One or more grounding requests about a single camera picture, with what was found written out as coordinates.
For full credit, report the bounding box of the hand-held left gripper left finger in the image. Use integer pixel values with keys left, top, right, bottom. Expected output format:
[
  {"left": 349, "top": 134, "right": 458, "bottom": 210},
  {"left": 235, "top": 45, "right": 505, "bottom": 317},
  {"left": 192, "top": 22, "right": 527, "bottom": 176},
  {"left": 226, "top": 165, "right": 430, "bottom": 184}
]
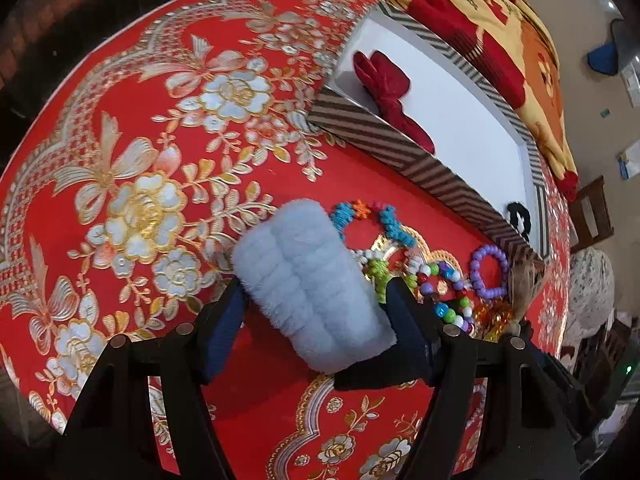
[{"left": 52, "top": 276, "right": 247, "bottom": 480}]

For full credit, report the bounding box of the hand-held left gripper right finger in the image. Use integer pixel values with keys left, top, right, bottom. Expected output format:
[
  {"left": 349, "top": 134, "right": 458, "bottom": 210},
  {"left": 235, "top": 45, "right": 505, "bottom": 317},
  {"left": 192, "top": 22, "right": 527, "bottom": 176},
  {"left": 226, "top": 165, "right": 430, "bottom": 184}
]
[{"left": 332, "top": 277, "right": 582, "bottom": 480}]

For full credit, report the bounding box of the multicolour round bead bracelet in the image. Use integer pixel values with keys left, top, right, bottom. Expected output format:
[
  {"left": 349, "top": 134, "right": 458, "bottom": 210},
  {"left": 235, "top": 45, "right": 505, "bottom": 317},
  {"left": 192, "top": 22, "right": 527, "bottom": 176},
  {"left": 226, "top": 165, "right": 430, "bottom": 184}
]
[{"left": 417, "top": 259, "right": 476, "bottom": 333}]

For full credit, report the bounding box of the light blue fluffy scrunchie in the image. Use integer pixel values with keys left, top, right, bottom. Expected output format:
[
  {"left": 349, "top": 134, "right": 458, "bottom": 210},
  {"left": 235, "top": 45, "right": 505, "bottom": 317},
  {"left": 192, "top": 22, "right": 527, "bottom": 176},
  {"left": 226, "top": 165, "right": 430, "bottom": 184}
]
[{"left": 230, "top": 200, "right": 398, "bottom": 375}]

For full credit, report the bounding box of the flower bead bracelet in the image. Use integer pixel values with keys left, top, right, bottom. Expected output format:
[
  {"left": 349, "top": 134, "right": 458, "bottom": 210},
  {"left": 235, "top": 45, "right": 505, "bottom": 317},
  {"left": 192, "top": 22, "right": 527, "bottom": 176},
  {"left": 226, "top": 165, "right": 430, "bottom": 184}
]
[{"left": 331, "top": 199, "right": 418, "bottom": 303}]

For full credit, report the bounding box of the leopard print hair bow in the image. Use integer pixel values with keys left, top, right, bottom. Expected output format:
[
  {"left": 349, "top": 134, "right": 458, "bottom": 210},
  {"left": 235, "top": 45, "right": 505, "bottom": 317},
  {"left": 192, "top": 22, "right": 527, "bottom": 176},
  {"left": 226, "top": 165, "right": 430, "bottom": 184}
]
[{"left": 509, "top": 259, "right": 545, "bottom": 323}]

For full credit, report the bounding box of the purple bead bracelet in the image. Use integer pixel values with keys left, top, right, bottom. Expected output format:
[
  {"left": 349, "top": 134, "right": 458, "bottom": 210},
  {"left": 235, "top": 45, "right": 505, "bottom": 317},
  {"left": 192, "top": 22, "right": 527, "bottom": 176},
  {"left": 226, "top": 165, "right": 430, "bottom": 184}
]
[{"left": 469, "top": 243, "right": 512, "bottom": 301}]

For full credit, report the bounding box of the black scrunchie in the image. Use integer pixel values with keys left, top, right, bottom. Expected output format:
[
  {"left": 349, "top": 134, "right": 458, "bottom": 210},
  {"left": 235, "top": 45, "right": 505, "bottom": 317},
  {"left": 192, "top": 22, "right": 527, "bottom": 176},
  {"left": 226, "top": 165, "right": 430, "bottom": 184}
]
[{"left": 504, "top": 201, "right": 532, "bottom": 235}]

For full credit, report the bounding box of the striped-rim white tray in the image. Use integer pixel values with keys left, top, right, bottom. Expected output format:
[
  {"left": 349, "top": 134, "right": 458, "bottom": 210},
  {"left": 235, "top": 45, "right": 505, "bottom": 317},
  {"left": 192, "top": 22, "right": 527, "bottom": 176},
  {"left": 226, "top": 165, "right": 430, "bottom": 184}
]
[{"left": 306, "top": 1, "right": 551, "bottom": 263}]

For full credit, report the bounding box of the pale floral chair cushion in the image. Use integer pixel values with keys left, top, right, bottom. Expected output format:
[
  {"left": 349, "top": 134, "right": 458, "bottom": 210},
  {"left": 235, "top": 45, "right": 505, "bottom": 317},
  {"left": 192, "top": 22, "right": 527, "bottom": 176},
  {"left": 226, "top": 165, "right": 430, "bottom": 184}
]
[{"left": 560, "top": 247, "right": 616, "bottom": 361}]

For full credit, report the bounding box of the wooden chair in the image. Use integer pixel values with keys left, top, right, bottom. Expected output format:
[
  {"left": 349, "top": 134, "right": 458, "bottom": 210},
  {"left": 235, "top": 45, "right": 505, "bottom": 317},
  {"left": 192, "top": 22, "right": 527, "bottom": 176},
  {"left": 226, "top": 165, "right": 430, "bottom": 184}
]
[{"left": 569, "top": 175, "right": 615, "bottom": 256}]

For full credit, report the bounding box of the red floral tablecloth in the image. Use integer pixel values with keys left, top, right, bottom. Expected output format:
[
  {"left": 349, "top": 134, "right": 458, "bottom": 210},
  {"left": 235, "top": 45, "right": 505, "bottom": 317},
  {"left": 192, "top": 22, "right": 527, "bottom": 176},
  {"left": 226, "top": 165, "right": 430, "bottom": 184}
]
[{"left": 0, "top": 0, "right": 573, "bottom": 480}]

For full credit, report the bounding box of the red velvet bow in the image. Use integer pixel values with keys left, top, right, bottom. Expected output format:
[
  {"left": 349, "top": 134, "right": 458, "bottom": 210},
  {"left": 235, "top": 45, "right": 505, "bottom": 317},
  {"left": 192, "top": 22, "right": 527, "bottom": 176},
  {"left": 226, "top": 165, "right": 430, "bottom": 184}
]
[{"left": 352, "top": 50, "right": 436, "bottom": 153}]

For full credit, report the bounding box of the red yellow patchwork blanket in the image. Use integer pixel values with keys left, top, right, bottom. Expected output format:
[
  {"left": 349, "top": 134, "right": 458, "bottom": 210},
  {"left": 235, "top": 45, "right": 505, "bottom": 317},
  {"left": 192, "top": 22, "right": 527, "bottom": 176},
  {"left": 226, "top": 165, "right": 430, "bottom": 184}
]
[{"left": 329, "top": 0, "right": 581, "bottom": 201}]

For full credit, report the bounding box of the wall calendar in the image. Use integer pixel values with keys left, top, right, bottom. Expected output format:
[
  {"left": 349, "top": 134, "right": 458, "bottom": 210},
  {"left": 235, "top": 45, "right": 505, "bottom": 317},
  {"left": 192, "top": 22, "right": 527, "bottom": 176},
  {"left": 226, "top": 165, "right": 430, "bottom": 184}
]
[{"left": 617, "top": 140, "right": 640, "bottom": 181}]

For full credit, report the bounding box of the blue wall bag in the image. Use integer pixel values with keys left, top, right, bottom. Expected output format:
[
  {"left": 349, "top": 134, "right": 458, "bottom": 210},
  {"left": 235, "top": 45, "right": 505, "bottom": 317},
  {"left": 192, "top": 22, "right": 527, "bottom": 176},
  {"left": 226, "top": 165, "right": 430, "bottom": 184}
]
[{"left": 586, "top": 40, "right": 623, "bottom": 77}]

